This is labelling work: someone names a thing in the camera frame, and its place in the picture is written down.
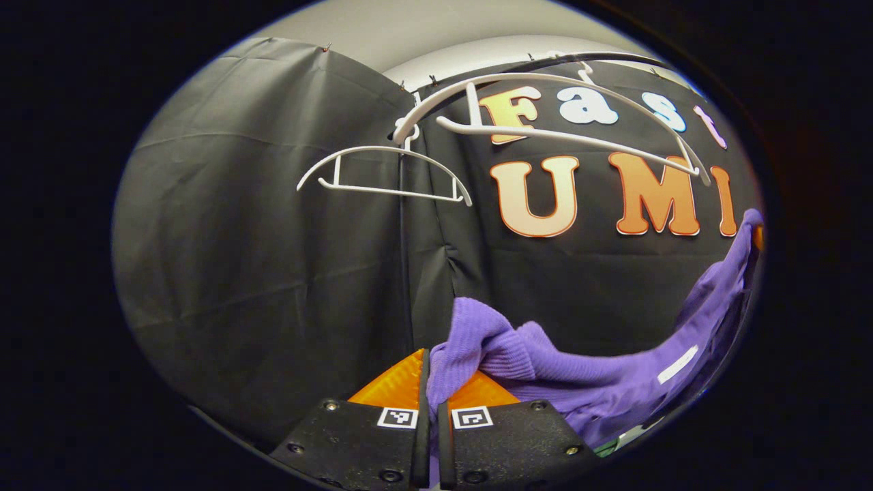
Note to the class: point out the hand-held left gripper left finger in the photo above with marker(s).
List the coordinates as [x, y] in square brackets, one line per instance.
[354, 443]

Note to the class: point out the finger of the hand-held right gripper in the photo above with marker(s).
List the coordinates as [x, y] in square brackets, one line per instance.
[758, 239]

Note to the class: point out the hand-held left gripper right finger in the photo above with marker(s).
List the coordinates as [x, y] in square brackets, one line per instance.
[511, 443]

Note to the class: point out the green laundry hamper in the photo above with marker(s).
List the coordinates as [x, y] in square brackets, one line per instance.
[605, 448]

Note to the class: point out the white plastic clothes hanger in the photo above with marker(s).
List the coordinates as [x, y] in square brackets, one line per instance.
[389, 190]
[545, 135]

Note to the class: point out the black clothes rack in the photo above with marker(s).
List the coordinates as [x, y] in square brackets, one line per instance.
[614, 56]

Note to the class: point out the black backdrop cloth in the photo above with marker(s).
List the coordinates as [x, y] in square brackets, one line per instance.
[259, 273]

